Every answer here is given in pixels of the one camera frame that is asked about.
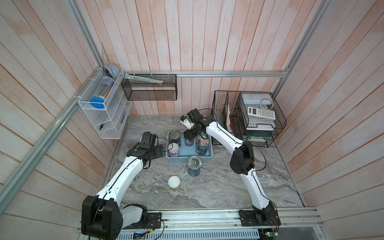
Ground dark blue gold-top can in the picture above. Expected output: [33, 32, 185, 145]
[169, 131, 182, 147]

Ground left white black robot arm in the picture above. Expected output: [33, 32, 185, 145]
[81, 132, 164, 240]

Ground blue Progresso soup can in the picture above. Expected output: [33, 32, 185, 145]
[187, 156, 202, 177]

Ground clear tube blue cap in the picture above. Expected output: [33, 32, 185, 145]
[90, 76, 115, 109]

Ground blue can silver top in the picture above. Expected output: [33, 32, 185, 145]
[196, 135, 209, 155]

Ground orange can white lid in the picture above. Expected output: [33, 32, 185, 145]
[168, 176, 181, 191]

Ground red white can white lid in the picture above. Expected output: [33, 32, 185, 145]
[168, 143, 179, 158]

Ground black mesh wall basket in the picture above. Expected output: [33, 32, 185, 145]
[121, 74, 178, 101]

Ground white wire wall shelf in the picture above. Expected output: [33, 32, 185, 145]
[78, 70, 132, 140]

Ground colourful can white lid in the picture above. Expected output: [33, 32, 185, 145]
[185, 138, 195, 147]

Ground white box in organizer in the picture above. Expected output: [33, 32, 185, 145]
[242, 93, 273, 105]

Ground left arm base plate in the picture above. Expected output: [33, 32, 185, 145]
[124, 213, 163, 230]

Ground white calculator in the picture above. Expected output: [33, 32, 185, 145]
[247, 107, 276, 120]

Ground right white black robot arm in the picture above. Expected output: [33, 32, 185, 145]
[180, 109, 278, 225]

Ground light blue plastic basket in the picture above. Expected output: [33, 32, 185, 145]
[166, 130, 214, 163]

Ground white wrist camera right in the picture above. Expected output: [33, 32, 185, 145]
[180, 115, 194, 130]

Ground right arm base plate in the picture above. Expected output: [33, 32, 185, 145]
[239, 210, 281, 227]

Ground black wire desk organizer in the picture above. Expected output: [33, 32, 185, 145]
[212, 90, 287, 148]

